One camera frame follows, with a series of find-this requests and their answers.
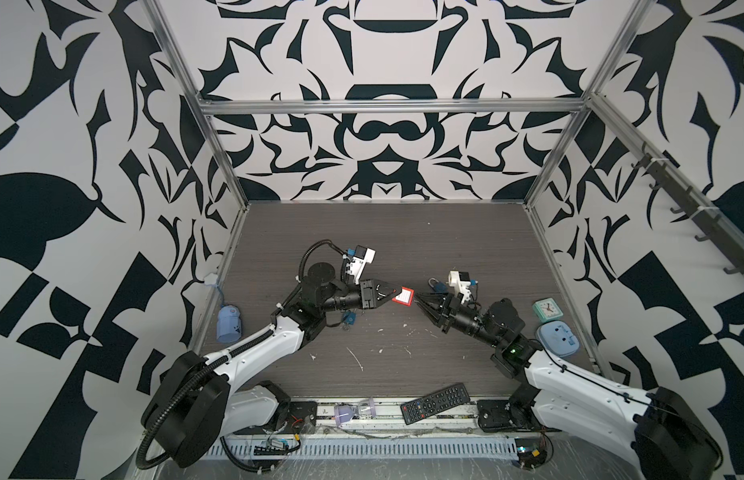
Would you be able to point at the teal alarm clock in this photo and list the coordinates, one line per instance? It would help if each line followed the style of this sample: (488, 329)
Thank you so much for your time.
(547, 310)

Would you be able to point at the white slotted cable duct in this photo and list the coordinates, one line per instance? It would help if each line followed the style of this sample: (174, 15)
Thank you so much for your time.
(360, 448)

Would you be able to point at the blue padlock with key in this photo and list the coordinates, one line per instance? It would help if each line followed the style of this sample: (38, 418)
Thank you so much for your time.
(437, 286)

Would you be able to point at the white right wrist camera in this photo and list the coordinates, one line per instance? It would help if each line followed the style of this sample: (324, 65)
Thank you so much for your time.
(463, 287)

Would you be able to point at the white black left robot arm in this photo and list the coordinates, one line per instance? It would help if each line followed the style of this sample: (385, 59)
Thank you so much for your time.
(200, 399)

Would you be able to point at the black remote control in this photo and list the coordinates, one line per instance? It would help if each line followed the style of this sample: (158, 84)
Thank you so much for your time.
(435, 403)

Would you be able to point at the light blue round device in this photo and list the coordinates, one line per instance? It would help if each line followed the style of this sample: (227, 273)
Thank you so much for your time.
(558, 338)

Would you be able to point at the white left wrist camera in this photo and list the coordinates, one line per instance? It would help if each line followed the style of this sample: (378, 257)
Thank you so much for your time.
(355, 262)

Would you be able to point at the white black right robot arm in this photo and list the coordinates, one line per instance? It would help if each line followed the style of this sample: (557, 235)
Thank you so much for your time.
(656, 432)

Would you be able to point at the light blue device left wall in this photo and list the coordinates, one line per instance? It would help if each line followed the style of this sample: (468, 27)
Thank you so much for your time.
(228, 326)

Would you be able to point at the clear safety glasses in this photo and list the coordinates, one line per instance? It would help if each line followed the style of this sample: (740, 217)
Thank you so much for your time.
(362, 410)

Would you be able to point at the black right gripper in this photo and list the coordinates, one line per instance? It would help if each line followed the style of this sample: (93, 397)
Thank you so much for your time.
(444, 320)

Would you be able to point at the small dark blue padlock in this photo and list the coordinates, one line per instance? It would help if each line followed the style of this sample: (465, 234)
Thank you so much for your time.
(348, 319)

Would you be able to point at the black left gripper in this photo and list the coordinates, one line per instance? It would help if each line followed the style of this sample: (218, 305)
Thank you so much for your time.
(367, 291)

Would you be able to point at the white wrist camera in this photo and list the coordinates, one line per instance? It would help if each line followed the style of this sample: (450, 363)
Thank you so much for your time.
(463, 287)
(355, 262)

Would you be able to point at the red safety padlock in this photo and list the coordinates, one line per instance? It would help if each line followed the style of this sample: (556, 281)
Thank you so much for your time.
(405, 297)

